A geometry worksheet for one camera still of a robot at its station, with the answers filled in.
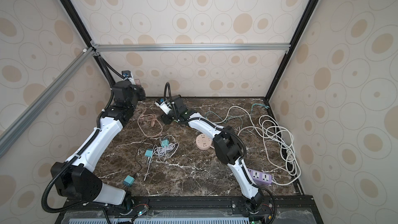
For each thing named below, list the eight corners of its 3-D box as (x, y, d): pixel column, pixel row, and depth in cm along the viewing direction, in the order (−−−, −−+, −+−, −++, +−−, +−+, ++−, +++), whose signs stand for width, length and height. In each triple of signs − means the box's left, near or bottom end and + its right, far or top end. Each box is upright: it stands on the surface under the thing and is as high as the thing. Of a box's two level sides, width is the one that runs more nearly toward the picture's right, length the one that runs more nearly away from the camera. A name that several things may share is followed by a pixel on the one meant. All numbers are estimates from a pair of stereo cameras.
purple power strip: (246, 181, 83) (248, 179, 80) (247, 170, 87) (249, 168, 84) (269, 187, 81) (271, 185, 78) (269, 176, 85) (271, 174, 82)
